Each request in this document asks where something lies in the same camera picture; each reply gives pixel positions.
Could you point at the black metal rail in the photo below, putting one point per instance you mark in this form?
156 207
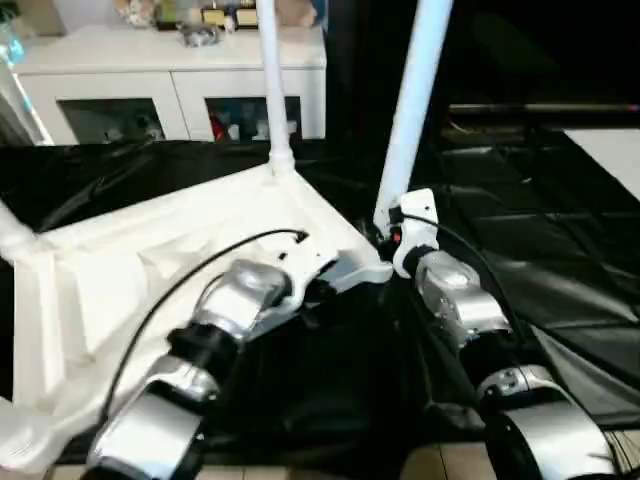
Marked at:
540 106

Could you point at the light blue plastic pole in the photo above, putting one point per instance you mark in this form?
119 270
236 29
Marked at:
10 40

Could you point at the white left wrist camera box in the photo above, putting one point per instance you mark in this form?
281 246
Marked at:
312 262

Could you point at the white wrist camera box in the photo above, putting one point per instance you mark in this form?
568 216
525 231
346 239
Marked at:
312 262
412 225

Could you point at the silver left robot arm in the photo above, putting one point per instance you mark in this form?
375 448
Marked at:
200 340

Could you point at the pale plush toy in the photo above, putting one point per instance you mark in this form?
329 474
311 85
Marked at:
138 12

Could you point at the grey curtain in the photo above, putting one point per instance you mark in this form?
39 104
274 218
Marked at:
18 110

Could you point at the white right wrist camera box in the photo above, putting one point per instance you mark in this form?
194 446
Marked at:
412 225

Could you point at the white plastic table leg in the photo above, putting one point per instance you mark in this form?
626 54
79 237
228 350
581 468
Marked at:
20 440
15 235
272 80
410 110

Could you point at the black mat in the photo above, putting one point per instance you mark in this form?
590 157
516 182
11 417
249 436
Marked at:
560 260

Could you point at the beige plush toy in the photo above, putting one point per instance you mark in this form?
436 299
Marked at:
298 12

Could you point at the white plastic table top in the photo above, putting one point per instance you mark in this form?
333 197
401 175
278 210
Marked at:
120 260

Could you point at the white flat board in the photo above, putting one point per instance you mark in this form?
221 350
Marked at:
610 155

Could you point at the small grey toy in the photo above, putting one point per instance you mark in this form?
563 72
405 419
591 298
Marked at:
200 35

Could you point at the white cabinet with glass doors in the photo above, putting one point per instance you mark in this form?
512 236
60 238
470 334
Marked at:
130 70

